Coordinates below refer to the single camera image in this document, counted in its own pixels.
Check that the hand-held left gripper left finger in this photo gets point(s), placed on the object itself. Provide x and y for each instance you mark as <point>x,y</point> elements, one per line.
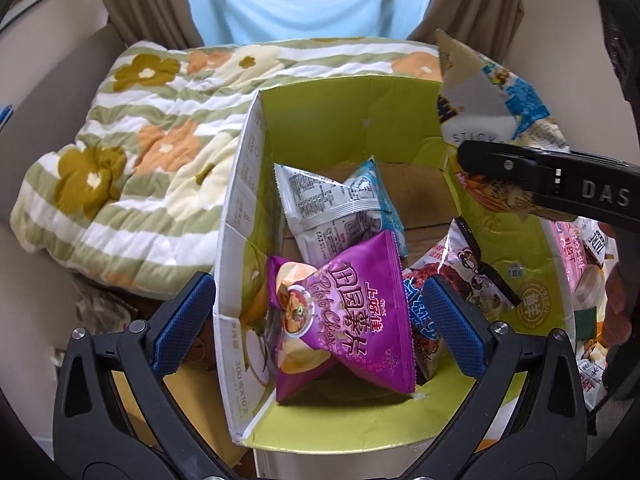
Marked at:
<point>180,327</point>

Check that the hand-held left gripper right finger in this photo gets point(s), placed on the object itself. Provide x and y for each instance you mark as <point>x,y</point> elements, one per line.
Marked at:
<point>455,330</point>

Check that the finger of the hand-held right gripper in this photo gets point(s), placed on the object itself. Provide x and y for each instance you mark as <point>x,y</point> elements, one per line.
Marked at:
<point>505,165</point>

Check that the pink snack packet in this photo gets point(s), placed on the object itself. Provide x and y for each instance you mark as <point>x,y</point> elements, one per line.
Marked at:
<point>575,250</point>

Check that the blue and white snack packet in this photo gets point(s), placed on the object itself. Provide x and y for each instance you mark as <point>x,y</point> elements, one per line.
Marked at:
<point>480,105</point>

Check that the purple chips packet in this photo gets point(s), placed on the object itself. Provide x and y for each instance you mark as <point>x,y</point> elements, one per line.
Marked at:
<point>350,310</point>

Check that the green cardboard box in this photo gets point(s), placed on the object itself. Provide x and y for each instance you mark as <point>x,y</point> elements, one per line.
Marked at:
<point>320,125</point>

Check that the person's right hand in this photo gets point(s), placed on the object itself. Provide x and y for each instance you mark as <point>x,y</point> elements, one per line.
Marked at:
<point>619,305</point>

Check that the red cartoon snack packet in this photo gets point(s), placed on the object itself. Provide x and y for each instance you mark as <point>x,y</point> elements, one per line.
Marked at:
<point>470,270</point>

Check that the yellow bag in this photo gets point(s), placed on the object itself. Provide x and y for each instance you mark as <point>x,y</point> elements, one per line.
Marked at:
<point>200,400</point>

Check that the light blue snack packet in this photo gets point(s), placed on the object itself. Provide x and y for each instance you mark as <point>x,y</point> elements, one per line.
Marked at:
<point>371,172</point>

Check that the white printed snack packet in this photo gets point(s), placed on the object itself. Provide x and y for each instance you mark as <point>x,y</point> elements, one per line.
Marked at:
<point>592,375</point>

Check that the floral striped blanket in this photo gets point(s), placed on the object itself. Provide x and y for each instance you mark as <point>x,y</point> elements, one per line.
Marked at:
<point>150,160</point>

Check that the silver snack packet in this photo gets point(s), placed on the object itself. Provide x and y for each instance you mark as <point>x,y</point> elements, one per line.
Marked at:
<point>320,205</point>

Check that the small blue item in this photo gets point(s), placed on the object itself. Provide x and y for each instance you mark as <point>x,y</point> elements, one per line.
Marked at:
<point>5,116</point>

